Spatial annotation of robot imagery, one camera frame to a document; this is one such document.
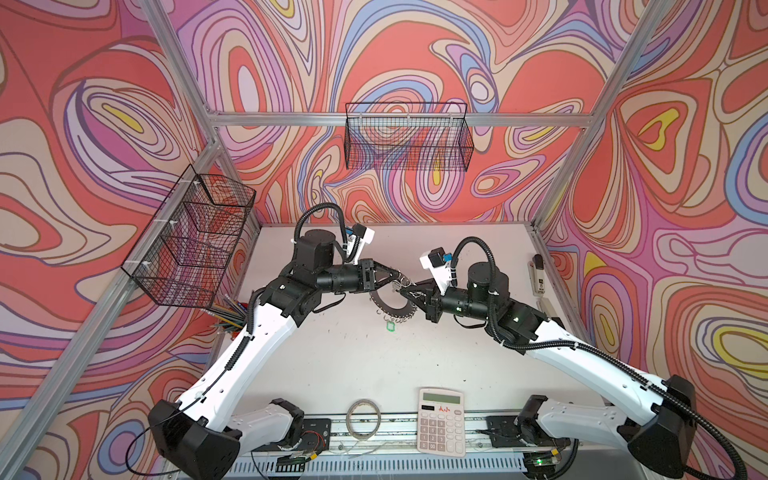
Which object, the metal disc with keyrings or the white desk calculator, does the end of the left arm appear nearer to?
the metal disc with keyrings

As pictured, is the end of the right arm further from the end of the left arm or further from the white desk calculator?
the white desk calculator

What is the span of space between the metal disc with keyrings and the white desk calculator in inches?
9.0

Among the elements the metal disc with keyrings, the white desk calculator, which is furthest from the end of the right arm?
the white desk calculator

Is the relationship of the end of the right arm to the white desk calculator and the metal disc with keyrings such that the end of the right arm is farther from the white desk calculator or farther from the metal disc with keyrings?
the white desk calculator

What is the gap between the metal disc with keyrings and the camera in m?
0.70

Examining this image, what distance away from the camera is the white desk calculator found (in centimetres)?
72
